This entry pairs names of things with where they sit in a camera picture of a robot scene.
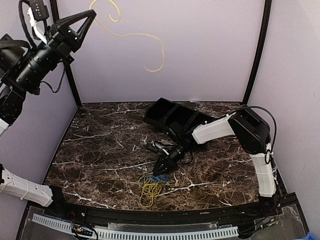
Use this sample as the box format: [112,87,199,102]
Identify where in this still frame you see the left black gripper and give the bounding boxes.
[13,6,97,90]

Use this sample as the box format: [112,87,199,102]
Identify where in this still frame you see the black front rail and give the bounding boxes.
[46,202,265,226]

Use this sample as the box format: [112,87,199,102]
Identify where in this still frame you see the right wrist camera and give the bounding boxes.
[146,141,171,155]

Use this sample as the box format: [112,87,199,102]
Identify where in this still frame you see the left black frame post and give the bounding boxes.
[49,0,82,108]

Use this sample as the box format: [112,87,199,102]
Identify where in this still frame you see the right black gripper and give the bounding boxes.
[152,143,191,176]

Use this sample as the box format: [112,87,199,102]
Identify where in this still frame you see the black three-compartment bin tray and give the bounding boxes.
[143,97,216,142]

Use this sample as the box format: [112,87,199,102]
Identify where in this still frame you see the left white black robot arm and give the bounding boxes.
[0,9,97,218]

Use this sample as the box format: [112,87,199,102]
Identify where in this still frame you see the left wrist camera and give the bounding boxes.
[18,0,50,43]

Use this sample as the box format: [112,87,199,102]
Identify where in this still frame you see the blue object bottom corner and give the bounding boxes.
[303,232,319,240]

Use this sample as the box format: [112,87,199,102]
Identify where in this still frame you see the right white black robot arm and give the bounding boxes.
[152,105,276,217]

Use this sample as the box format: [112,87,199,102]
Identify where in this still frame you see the yellow cable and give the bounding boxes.
[138,174,173,208]
[89,0,165,73]

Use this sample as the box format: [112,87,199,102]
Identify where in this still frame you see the right black frame post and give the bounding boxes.
[241,0,272,105]

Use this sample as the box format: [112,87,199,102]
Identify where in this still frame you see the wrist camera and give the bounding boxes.
[146,141,171,155]
[18,0,50,43]

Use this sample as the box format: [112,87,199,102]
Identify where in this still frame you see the black frame post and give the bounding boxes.
[49,0,82,108]
[241,0,272,105]

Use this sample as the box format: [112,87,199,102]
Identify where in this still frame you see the white slotted cable duct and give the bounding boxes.
[31,214,239,240]

